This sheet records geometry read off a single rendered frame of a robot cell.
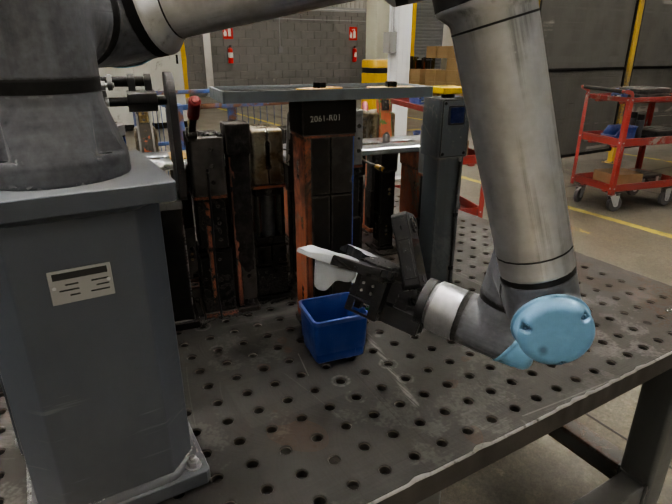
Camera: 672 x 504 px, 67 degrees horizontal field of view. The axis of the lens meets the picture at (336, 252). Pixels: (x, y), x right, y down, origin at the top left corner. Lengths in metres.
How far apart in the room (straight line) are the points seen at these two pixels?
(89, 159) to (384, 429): 0.54
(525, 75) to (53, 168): 0.44
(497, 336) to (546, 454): 1.23
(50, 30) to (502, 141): 0.42
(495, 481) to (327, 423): 1.03
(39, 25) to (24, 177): 0.14
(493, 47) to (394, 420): 0.55
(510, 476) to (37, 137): 1.59
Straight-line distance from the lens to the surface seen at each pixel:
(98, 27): 0.62
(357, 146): 1.11
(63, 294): 0.58
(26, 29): 0.56
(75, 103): 0.57
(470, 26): 0.48
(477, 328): 0.71
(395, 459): 0.76
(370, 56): 8.46
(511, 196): 0.50
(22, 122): 0.57
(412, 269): 0.74
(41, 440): 0.67
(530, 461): 1.87
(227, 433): 0.81
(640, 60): 6.99
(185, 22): 0.66
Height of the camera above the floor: 1.22
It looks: 22 degrees down
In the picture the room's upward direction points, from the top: straight up
